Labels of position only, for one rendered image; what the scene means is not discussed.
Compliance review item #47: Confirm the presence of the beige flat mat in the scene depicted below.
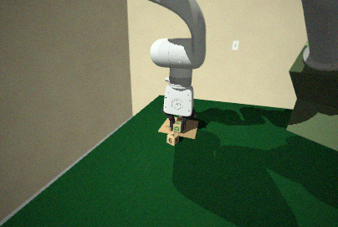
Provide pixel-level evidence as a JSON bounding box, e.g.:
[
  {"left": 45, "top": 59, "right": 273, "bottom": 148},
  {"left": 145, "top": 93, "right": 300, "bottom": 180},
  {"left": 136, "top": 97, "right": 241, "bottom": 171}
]
[{"left": 158, "top": 118, "right": 198, "bottom": 139}]

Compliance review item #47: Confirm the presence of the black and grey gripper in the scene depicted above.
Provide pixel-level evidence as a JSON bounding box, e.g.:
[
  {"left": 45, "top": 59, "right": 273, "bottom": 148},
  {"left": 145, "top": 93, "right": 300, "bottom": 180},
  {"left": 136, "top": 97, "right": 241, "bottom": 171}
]
[{"left": 161, "top": 85, "right": 197, "bottom": 132}]

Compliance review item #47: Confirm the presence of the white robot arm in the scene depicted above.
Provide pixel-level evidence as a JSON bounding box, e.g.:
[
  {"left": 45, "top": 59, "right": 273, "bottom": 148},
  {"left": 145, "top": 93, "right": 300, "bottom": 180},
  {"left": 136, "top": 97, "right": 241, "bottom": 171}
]
[{"left": 148, "top": 0, "right": 338, "bottom": 87}]

